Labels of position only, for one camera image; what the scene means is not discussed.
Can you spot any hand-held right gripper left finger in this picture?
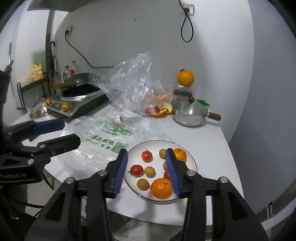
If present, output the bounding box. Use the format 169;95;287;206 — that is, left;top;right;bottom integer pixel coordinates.
25;148;128;241

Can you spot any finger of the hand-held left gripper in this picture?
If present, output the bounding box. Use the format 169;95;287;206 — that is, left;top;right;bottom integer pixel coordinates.
21;134;81;172
5;119;65;142

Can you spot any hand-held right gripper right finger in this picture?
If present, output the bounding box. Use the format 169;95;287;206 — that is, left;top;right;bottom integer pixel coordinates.
165;148;266;241

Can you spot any orange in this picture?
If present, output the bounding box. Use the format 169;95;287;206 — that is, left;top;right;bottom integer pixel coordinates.
173;148;187;163
150;177;174;199
177;69;195;87

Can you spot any white plate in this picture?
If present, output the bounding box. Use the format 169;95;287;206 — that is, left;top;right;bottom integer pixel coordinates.
124;140;198;204

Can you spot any steel pot lid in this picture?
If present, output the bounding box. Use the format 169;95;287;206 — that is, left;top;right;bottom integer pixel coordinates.
30;100;50;118

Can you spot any green printed plastic bag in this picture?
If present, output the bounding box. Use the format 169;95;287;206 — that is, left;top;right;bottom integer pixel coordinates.
57;111;167;176

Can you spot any black rack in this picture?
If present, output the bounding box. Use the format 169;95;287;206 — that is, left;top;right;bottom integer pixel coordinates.
17;77;51;114

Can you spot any induction cooker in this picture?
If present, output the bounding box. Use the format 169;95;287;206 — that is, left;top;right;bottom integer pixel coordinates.
46;85;109;118

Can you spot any yellow oil bottle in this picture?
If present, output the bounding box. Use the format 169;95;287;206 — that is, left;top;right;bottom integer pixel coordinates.
31;61;44;82

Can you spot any orange peel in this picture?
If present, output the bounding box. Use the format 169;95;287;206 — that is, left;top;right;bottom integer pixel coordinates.
148;104;177;118

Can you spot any green sponge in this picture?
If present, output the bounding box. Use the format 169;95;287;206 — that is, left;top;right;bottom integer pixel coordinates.
196;99;212;110

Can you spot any glass jar of dates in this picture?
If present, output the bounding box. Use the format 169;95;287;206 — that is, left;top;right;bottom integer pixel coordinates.
172;85;193;102

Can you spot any metal pipe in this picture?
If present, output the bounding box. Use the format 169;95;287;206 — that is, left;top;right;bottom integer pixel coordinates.
45;10;55;95

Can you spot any clear plastic bag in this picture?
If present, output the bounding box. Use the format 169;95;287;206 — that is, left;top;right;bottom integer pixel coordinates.
88;51;176;116

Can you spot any range hood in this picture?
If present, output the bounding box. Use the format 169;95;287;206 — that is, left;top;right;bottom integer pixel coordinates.
26;0;80;12

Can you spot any dark wok with wooden handle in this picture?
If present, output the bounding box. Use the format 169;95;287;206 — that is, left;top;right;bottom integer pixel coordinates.
50;72;102;90

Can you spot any steel pot with wooden handle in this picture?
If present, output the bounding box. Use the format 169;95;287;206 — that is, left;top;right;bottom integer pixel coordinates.
171;100;221;127

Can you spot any black cooker cable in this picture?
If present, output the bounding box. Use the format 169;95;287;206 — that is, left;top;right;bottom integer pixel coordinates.
65;30;115;69

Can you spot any black looped cable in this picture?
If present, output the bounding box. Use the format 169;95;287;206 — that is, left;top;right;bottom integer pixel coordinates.
179;0;193;42

